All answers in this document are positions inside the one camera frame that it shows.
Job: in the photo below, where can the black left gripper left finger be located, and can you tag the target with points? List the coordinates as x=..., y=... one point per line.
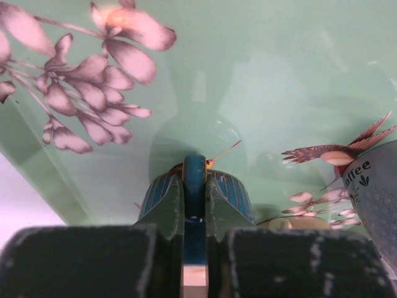
x=106, y=261

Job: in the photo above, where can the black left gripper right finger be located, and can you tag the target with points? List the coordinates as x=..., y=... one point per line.
x=257, y=262

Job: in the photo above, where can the dark blue mug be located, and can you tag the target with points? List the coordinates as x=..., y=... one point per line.
x=196, y=174

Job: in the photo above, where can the light blue coffee mug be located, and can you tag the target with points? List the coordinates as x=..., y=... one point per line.
x=371, y=184

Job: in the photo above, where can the green floral tray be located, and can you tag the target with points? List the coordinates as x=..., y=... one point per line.
x=100, y=97

